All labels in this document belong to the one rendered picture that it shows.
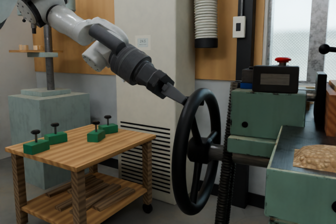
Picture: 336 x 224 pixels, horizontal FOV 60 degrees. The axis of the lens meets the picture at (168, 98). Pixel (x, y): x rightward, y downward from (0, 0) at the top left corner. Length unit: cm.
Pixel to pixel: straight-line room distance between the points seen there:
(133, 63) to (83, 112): 192
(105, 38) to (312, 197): 56
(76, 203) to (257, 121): 111
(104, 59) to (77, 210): 93
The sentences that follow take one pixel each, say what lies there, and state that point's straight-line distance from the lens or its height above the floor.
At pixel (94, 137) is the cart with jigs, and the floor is 56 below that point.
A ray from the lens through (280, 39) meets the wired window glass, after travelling 203.
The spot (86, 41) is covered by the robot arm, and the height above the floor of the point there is 107.
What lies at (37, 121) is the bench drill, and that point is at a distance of 241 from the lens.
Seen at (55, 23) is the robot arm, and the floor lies 112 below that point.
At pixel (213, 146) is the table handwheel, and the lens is 67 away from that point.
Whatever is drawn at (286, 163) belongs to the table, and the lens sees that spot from 38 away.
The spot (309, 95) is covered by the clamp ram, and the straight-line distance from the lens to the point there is 63.
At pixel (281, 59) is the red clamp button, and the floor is 102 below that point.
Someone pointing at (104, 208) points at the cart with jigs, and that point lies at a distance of 177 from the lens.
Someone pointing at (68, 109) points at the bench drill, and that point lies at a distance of 251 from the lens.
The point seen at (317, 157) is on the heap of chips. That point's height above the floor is 91.
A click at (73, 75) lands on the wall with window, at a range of 301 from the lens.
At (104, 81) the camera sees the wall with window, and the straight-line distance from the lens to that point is 270.
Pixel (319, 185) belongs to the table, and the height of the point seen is 89.
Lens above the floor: 103
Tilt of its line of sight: 8 degrees down
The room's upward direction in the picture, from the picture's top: straight up
